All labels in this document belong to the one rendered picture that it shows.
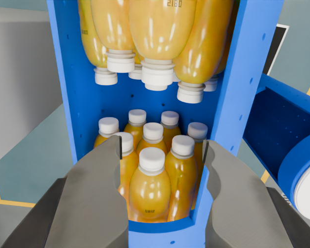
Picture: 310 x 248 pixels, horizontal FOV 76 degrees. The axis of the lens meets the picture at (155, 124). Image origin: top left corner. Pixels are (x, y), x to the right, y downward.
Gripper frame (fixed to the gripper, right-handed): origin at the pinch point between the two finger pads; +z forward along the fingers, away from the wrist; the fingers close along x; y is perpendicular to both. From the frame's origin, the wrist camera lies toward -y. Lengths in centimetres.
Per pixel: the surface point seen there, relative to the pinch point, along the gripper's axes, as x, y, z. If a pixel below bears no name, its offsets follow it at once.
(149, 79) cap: -1.2, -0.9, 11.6
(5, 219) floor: -149, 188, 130
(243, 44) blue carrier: 6.9, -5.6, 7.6
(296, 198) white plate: 38, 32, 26
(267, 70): 70, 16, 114
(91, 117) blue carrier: -12.8, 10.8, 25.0
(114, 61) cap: -6.1, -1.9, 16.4
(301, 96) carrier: 49, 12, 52
